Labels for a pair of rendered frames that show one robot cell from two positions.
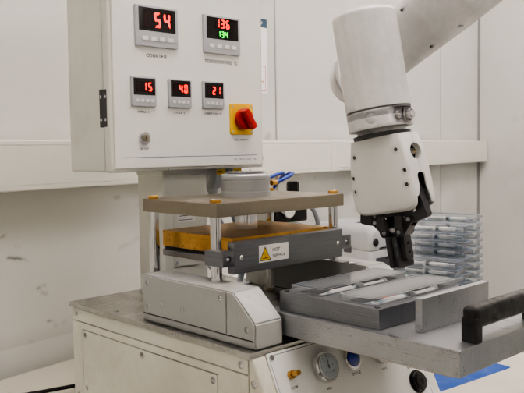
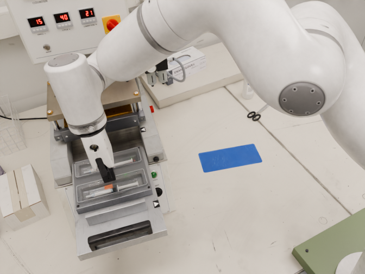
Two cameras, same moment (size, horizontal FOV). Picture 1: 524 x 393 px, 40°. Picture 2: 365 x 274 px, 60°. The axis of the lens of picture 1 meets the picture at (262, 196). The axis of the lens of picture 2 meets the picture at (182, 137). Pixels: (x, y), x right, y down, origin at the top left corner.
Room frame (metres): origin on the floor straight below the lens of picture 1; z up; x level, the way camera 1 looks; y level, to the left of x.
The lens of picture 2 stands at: (0.58, -0.60, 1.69)
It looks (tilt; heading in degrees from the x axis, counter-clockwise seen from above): 46 degrees down; 30
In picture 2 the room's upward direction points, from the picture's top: 4 degrees counter-clockwise
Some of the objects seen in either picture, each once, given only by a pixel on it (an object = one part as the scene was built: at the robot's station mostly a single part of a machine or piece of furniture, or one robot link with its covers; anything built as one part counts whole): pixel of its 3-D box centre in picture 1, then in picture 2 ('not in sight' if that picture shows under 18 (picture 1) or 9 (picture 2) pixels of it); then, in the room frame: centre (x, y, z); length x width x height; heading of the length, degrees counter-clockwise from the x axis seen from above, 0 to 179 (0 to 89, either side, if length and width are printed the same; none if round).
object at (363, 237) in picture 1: (358, 248); not in sight; (2.16, -0.29, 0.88); 0.25 x 0.20 x 0.17; 47
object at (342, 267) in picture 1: (339, 280); (147, 128); (1.18, -0.13, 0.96); 0.26 x 0.05 x 0.07; 43
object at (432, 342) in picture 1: (404, 311); (114, 193); (0.92, -0.18, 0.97); 0.30 x 0.22 x 0.08; 43
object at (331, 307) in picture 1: (375, 297); (111, 177); (0.96, -0.15, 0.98); 0.20 x 0.17 x 0.03; 133
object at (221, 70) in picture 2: not in sight; (222, 62); (1.92, -0.10, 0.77); 0.84 x 0.30 x 0.04; 143
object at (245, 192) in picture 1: (242, 210); (99, 88); (1.18, 0.03, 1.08); 0.31 x 0.24 x 0.13; 133
